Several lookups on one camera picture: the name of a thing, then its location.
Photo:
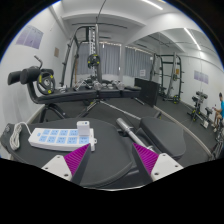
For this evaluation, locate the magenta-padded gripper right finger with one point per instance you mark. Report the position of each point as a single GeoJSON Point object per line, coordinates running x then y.
{"type": "Point", "coordinates": [146, 158]}

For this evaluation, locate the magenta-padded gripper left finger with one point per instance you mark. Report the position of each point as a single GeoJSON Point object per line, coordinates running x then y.
{"type": "Point", "coordinates": [77, 158]}

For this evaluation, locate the white charger block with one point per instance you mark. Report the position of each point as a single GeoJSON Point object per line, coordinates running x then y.
{"type": "Point", "coordinates": [83, 128]}

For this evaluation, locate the black padded seat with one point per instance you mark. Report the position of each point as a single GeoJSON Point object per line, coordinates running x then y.
{"type": "Point", "coordinates": [163, 136]}

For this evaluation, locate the white power strip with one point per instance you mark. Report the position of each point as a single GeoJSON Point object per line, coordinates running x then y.
{"type": "Point", "coordinates": [50, 138]}

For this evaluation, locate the long thin silver bar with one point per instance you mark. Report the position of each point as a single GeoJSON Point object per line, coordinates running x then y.
{"type": "Point", "coordinates": [120, 110]}

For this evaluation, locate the black weight bench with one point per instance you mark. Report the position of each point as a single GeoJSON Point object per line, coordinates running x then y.
{"type": "Point", "coordinates": [66, 96]}

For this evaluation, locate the black box panel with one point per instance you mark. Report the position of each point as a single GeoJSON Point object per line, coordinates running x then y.
{"type": "Point", "coordinates": [146, 90]}

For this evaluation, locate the silver dumbbell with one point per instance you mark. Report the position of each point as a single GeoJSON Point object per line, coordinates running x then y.
{"type": "Point", "coordinates": [97, 85]}
{"type": "Point", "coordinates": [120, 85]}

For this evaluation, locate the black exercise machine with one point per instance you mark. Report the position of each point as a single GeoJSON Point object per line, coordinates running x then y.
{"type": "Point", "coordinates": [199, 100]}

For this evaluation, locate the black power rack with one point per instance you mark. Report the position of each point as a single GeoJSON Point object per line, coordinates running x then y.
{"type": "Point", "coordinates": [180, 76]}

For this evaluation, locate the person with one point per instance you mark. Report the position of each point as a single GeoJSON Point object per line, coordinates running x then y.
{"type": "Point", "coordinates": [221, 108]}

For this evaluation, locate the grey window curtain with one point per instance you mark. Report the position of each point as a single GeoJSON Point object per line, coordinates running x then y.
{"type": "Point", "coordinates": [138, 61]}
{"type": "Point", "coordinates": [110, 58]}

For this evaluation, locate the hanging black yellow weight plate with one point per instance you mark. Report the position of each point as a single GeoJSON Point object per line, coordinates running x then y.
{"type": "Point", "coordinates": [90, 60]}

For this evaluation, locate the long ceiling light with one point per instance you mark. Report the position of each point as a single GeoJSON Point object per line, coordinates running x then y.
{"type": "Point", "coordinates": [192, 38]}

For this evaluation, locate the small purple wall poster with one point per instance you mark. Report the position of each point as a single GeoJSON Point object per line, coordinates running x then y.
{"type": "Point", "coordinates": [201, 76]}

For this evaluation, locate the brown wall plaque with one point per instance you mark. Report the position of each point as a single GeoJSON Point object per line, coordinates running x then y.
{"type": "Point", "coordinates": [56, 52]}

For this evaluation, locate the large purple wall poster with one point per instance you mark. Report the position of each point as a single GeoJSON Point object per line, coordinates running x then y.
{"type": "Point", "coordinates": [30, 36]}

